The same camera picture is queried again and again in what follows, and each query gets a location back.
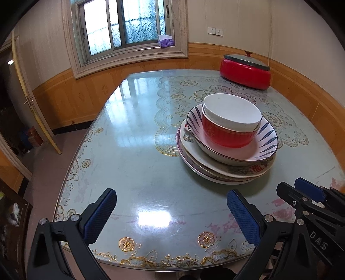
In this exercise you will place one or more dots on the yellow wooden door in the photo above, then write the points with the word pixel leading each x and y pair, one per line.
pixel 29 102

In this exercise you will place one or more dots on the pink-rimmed floral plate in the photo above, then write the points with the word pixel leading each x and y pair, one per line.
pixel 213 178

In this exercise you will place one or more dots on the white plate with floral rim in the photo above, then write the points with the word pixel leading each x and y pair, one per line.
pixel 204 164

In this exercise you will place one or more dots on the brown cardboard box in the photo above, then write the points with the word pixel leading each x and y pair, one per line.
pixel 34 138

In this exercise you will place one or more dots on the blue striped bowl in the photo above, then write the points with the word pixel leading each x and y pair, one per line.
pixel 266 142

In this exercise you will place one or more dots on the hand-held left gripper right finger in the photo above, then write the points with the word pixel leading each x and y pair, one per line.
pixel 242 218

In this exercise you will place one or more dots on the red bowl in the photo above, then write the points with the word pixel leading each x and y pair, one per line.
pixel 223 134

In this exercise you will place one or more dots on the window with stone frame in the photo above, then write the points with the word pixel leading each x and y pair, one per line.
pixel 102 27

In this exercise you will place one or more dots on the white bowl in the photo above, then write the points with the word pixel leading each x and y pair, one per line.
pixel 231 113

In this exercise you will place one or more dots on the red electric pot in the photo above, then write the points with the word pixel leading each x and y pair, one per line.
pixel 242 78

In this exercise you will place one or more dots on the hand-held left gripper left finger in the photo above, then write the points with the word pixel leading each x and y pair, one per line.
pixel 99 215

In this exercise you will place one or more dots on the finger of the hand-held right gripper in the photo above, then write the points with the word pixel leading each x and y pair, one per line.
pixel 288 192
pixel 310 188

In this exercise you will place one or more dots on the dark wooden cabinet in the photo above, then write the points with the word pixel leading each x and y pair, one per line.
pixel 13 215

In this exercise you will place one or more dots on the purple tissue box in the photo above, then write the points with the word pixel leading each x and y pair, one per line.
pixel 166 41

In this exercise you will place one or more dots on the gold-patterned lace table mat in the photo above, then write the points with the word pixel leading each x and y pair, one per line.
pixel 172 134

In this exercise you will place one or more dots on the grey pot lid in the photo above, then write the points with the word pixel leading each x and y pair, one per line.
pixel 246 61

